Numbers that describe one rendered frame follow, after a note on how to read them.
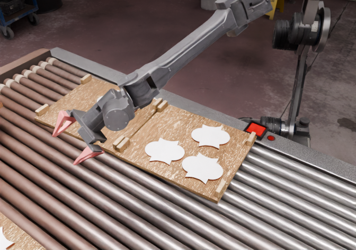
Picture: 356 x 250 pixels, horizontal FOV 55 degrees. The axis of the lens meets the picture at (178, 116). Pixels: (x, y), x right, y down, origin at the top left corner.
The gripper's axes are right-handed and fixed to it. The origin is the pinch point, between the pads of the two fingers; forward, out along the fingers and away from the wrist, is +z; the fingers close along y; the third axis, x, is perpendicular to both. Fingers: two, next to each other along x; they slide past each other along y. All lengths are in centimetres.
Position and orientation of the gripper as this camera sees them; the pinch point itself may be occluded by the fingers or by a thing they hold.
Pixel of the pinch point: (65, 148)
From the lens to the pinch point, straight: 93.2
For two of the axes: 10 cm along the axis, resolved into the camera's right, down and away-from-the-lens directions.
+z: -7.2, 6.8, 1.3
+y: 6.4, 7.3, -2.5
